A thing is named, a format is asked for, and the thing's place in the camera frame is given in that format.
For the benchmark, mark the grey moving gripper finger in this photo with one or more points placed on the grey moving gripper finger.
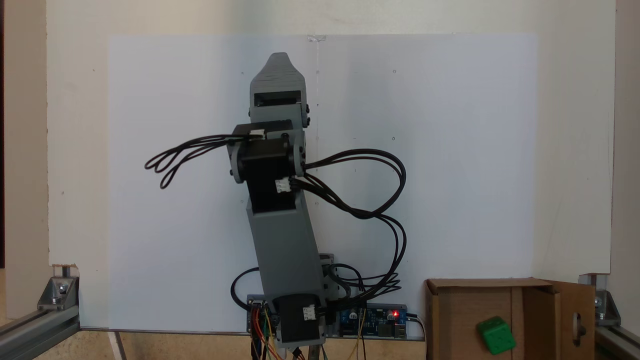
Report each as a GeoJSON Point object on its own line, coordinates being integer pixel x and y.
{"type": "Point", "coordinates": [278, 75]}

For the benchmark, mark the green die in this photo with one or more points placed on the green die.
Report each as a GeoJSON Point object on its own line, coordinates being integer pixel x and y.
{"type": "Point", "coordinates": [496, 336]}

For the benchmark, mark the clear tape piece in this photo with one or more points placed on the clear tape piece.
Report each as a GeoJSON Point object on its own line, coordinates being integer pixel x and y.
{"type": "Point", "coordinates": [316, 38]}

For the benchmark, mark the white paper sheet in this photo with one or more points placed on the white paper sheet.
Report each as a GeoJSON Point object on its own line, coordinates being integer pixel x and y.
{"type": "Point", "coordinates": [175, 240]}
{"type": "Point", "coordinates": [475, 175]}

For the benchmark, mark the blue circuit board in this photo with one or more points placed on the blue circuit board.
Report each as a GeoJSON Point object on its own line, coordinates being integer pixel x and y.
{"type": "Point", "coordinates": [380, 320]}

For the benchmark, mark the grey board mounting plate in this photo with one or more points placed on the grey board mounting plate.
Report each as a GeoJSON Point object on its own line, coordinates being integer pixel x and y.
{"type": "Point", "coordinates": [415, 338]}

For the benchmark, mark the brown cardboard box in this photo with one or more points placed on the brown cardboard box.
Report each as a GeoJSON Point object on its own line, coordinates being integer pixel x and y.
{"type": "Point", "coordinates": [450, 320]}

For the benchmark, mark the metal corner bracket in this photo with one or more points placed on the metal corner bracket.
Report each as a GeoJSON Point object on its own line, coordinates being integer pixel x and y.
{"type": "Point", "coordinates": [605, 305]}
{"type": "Point", "coordinates": [60, 292]}

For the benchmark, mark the aluminium frame post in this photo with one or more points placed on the aluminium frame post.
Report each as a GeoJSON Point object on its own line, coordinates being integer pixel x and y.
{"type": "Point", "coordinates": [620, 342]}
{"type": "Point", "coordinates": [30, 330]}

